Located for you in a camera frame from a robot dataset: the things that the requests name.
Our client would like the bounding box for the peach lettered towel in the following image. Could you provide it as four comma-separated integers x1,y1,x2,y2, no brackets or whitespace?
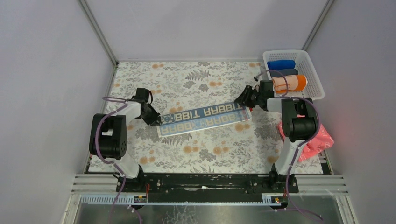
157,102,252,137

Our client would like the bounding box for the orange cartoon towel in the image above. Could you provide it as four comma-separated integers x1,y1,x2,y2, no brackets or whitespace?
271,75,308,94

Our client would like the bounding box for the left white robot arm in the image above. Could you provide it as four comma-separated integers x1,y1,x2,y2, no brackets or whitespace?
89,88,162,179

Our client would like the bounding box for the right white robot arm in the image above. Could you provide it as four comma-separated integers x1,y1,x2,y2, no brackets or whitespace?
235,80,321,188

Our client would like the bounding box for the blue rolled towel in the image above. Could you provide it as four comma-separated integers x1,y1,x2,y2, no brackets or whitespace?
267,59,296,70

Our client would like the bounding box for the grey rolled towel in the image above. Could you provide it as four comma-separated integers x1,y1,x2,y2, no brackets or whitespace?
270,69,299,77

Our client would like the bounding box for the white plastic basket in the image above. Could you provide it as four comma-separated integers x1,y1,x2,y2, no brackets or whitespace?
262,49,325,100

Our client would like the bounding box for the pink folded towel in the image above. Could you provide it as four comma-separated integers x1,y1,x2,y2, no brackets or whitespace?
277,122,335,163

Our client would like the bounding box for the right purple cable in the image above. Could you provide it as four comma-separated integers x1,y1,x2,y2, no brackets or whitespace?
254,69,325,223

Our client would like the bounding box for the purple cable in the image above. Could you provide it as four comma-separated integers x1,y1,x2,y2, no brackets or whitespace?
254,69,325,223
94,97,137,224

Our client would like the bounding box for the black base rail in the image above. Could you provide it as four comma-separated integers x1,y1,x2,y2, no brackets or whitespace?
113,173,299,203

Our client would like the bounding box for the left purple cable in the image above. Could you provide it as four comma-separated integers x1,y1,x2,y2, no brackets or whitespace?
94,97,137,224

